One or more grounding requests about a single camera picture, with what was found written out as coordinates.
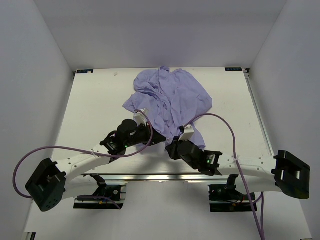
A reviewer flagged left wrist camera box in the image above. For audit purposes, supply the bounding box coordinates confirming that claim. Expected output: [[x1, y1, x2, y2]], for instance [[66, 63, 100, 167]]
[[116, 108, 151, 143]]

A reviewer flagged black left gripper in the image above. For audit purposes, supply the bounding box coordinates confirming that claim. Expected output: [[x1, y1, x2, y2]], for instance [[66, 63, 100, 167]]
[[124, 121, 166, 148]]

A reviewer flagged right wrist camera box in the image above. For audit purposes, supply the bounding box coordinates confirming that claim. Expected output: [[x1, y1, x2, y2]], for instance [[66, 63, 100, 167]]
[[178, 124, 195, 141]]

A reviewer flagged dark left corner label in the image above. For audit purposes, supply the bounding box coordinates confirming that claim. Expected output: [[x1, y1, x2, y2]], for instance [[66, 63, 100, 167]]
[[76, 69, 94, 74]]

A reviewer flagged white front cover board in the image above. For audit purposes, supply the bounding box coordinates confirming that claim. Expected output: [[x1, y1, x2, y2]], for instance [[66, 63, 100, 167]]
[[23, 178, 313, 240]]

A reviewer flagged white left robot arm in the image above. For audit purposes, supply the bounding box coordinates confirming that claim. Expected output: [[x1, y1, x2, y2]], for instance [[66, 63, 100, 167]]
[[25, 125, 166, 212]]

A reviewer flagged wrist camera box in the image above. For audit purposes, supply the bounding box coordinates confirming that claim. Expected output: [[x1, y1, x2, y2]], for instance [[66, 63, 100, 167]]
[[116, 108, 151, 143], [178, 124, 195, 141]]

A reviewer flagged aluminium table front rail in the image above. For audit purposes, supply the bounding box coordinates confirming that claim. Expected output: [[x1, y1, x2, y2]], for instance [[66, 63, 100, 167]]
[[46, 171, 283, 182]]

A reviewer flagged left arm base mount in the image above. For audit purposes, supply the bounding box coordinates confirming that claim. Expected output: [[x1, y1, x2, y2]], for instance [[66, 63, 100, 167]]
[[73, 173, 127, 210]]

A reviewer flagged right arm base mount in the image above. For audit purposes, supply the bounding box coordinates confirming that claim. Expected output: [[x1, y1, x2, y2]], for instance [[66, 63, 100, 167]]
[[208, 175, 252, 213]]

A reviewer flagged lilac zip jacket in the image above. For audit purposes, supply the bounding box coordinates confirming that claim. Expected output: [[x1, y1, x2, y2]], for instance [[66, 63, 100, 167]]
[[123, 66, 213, 146]]

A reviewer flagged dark table corner label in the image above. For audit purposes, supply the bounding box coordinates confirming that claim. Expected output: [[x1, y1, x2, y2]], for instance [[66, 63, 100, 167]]
[[224, 67, 243, 72]]

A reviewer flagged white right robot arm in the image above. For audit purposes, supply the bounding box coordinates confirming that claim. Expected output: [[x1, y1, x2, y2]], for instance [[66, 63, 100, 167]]
[[165, 140, 311, 200]]

